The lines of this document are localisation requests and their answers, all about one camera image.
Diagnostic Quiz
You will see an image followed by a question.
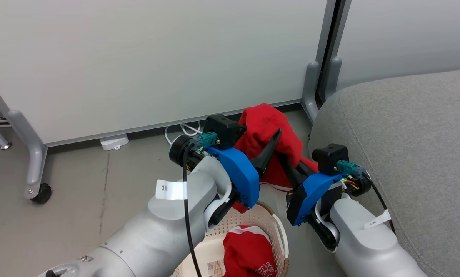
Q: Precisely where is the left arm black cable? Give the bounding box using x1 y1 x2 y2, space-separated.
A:
182 140 203 277

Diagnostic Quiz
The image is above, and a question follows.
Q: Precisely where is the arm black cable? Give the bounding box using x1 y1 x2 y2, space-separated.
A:
182 140 203 277
361 171 396 234

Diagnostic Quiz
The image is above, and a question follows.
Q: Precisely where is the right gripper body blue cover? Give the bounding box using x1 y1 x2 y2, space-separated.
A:
286 172 347 227

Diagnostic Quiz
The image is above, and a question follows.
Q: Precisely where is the plain red clothing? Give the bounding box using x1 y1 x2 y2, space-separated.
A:
232 103 319 214

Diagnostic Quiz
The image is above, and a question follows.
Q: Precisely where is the grey partition foot with caster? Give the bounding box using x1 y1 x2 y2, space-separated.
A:
7 110 48 200

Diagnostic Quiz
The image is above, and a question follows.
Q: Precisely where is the black caster wheel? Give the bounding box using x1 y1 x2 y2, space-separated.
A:
31 183 52 204

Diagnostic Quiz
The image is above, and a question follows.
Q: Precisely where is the narrow white partition panel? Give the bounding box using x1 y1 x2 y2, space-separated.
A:
335 0 460 92

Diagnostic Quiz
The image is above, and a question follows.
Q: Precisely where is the right teal cable connector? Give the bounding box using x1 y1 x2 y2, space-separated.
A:
337 160 363 177

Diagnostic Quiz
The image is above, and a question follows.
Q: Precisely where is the red clothing with white print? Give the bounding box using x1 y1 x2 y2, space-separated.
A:
222 225 277 277

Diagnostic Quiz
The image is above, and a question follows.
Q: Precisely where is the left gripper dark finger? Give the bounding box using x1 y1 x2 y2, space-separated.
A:
252 128 283 176

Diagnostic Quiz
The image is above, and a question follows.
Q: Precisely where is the left teal cable connector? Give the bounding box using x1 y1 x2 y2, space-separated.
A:
193 132 218 149

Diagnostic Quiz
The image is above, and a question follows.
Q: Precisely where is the cream perforated laundry basket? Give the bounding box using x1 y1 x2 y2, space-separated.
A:
170 201 290 277

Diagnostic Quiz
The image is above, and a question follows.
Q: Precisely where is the white looped floor cable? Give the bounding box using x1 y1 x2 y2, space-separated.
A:
165 121 203 146

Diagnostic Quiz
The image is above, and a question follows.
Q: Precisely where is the wide white partition panel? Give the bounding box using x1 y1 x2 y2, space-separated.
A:
0 0 337 147

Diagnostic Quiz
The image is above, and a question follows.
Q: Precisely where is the paper label in basket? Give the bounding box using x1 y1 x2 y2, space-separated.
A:
207 261 226 277

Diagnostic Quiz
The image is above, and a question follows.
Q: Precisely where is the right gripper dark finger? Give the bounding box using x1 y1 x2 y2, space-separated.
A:
278 154 307 190
296 160 319 177

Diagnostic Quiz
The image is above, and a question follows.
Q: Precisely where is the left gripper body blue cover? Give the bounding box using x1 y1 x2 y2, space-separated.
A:
205 146 265 209

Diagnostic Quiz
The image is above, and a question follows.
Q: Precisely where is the grey fabric sofa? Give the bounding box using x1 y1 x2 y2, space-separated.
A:
309 68 460 277

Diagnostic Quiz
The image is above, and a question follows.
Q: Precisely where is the white power adapter box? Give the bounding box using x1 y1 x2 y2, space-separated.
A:
100 134 130 151

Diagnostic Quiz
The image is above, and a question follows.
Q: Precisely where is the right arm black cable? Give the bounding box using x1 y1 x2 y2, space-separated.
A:
361 171 396 234

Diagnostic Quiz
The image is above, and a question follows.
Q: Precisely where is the teal cable connector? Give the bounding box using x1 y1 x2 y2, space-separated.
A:
337 160 363 177
193 132 218 149

